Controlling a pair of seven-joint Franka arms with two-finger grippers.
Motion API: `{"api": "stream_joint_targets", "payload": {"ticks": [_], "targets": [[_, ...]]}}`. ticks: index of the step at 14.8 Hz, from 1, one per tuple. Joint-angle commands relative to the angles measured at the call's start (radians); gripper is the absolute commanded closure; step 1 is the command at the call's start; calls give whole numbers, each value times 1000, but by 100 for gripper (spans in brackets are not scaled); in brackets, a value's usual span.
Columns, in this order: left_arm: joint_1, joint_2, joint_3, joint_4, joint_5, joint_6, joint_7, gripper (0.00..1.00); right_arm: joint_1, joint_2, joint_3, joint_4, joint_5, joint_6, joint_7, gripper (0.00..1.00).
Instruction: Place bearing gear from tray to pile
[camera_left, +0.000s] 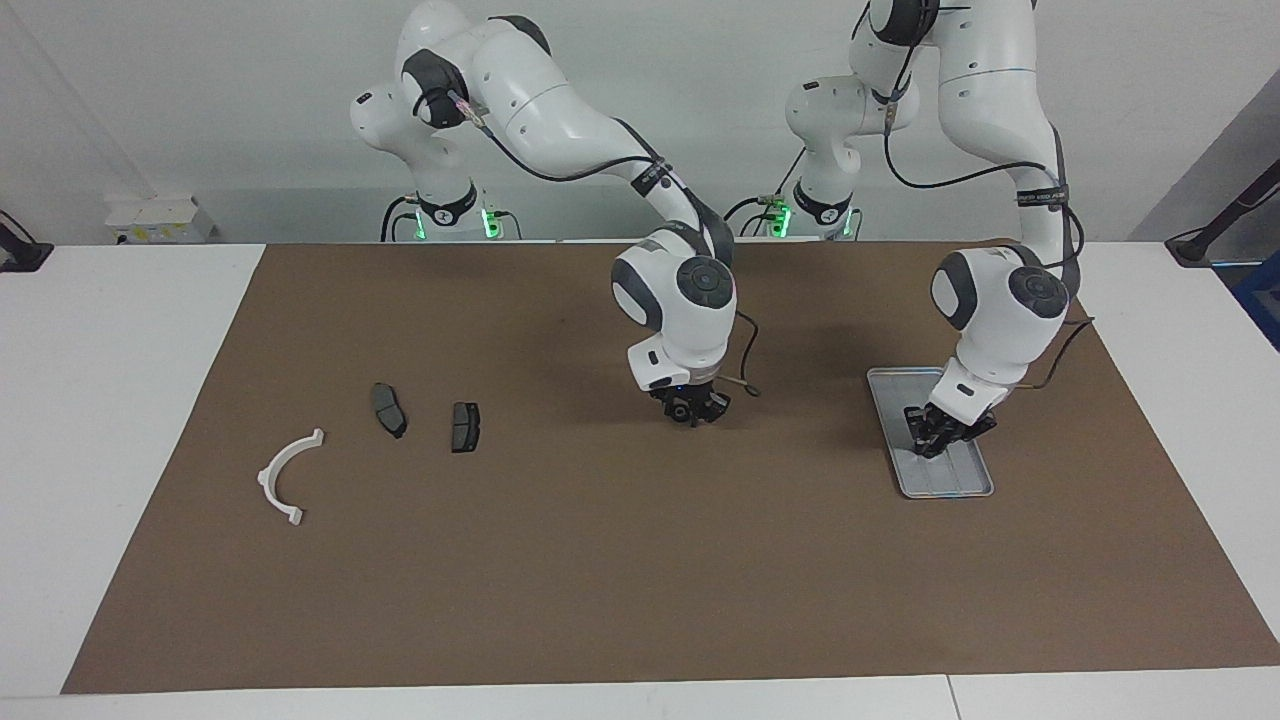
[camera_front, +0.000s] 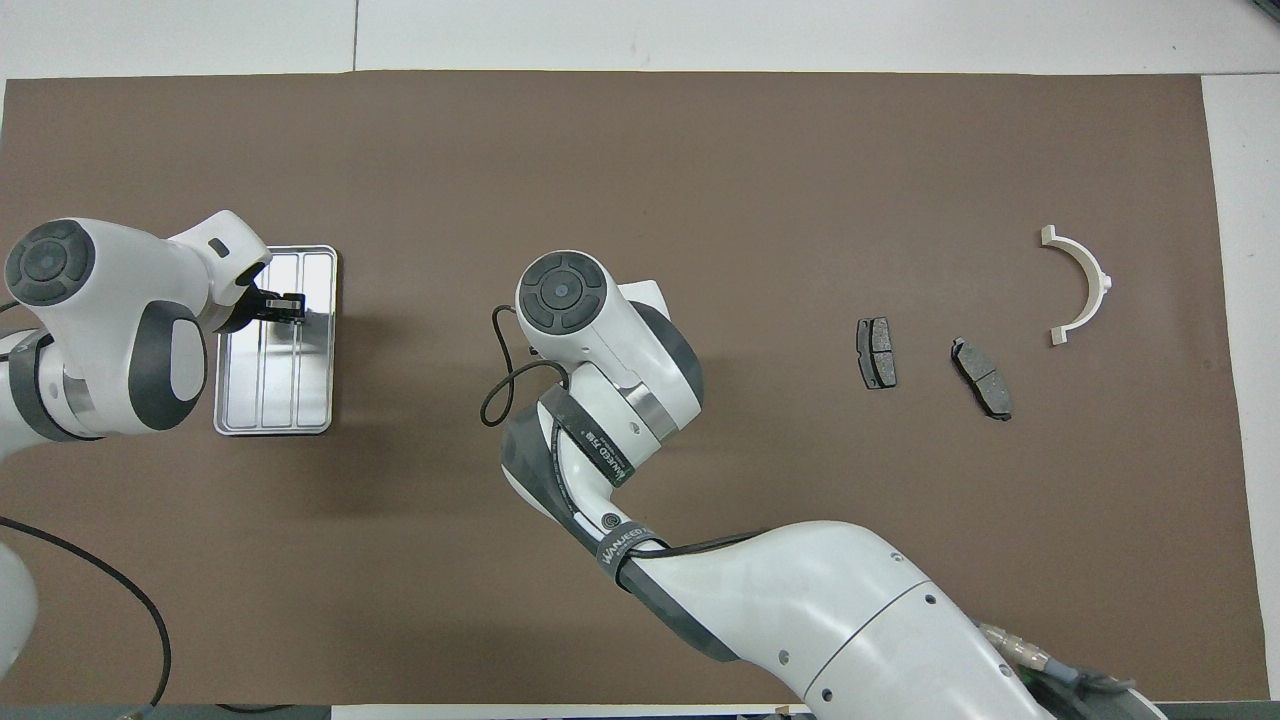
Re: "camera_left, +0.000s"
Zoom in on black base cable loop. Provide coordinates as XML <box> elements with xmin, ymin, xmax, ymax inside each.
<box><xmin>380</xmin><ymin>195</ymin><xmax>419</xmax><ymax>243</ymax></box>

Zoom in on black desk clamp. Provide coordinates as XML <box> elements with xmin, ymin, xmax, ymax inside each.
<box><xmin>0</xmin><ymin>210</ymin><xmax>53</xmax><ymax>273</ymax></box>

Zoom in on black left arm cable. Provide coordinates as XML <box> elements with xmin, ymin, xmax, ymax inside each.
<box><xmin>885</xmin><ymin>40</ymin><xmax>1096</xmax><ymax>391</ymax></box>

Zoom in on dark grey curved brake pad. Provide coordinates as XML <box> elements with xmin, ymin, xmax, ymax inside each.
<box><xmin>371</xmin><ymin>382</ymin><xmax>408</xmax><ymax>440</ymax></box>

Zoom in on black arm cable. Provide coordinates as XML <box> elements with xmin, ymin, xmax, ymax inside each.
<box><xmin>450</xmin><ymin>90</ymin><xmax>763</xmax><ymax>399</ymax></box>
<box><xmin>885</xmin><ymin>40</ymin><xmax>1096</xmax><ymax>391</ymax></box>

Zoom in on blue crate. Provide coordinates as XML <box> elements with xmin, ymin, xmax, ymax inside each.
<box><xmin>1232</xmin><ymin>255</ymin><xmax>1280</xmax><ymax>351</ymax></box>

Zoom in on brown table mat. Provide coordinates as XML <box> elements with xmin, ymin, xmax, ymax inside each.
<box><xmin>62</xmin><ymin>240</ymin><xmax>1280</xmax><ymax>695</ymax></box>

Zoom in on white curved plastic bracket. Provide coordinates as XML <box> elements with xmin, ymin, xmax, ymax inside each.
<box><xmin>257</xmin><ymin>428</ymin><xmax>326</xmax><ymax>527</ymax></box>

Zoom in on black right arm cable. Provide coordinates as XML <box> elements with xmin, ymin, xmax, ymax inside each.
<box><xmin>450</xmin><ymin>90</ymin><xmax>763</xmax><ymax>399</ymax></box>

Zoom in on white power strip box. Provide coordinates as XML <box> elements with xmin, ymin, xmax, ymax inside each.
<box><xmin>105</xmin><ymin>195</ymin><xmax>216</xmax><ymax>244</ymax></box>

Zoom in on silver metal tray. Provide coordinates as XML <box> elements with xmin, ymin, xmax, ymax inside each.
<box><xmin>866</xmin><ymin>367</ymin><xmax>995</xmax><ymax>499</ymax></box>

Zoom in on black base cables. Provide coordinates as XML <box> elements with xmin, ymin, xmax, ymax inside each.
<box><xmin>722</xmin><ymin>150</ymin><xmax>806</xmax><ymax>238</ymax></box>

